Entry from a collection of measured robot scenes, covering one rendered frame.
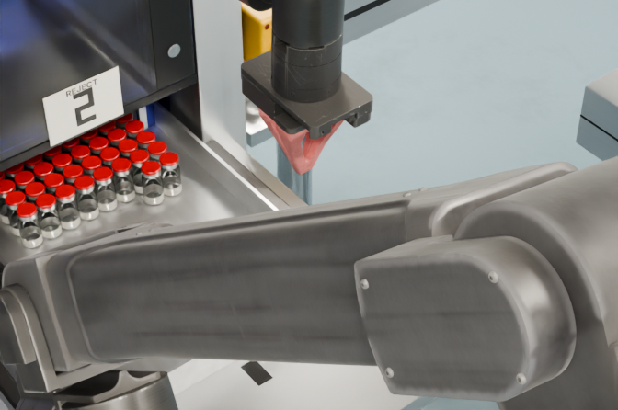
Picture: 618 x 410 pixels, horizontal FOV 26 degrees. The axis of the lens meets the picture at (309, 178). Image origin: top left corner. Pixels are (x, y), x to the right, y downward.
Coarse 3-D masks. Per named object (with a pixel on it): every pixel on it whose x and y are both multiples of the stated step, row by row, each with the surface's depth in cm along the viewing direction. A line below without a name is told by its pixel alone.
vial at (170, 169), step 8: (168, 152) 142; (160, 160) 141; (168, 160) 141; (176, 160) 141; (168, 168) 141; (176, 168) 142; (168, 176) 141; (176, 176) 142; (168, 184) 142; (176, 184) 142; (168, 192) 143; (176, 192) 143
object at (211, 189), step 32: (160, 128) 152; (192, 160) 148; (192, 192) 144; (224, 192) 144; (256, 192) 139; (0, 224) 140; (96, 224) 140; (128, 224) 140; (0, 256) 132; (192, 384) 124
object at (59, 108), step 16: (96, 80) 132; (112, 80) 133; (64, 96) 130; (96, 96) 133; (112, 96) 134; (48, 112) 130; (64, 112) 132; (96, 112) 134; (112, 112) 136; (48, 128) 131; (64, 128) 133; (80, 128) 134
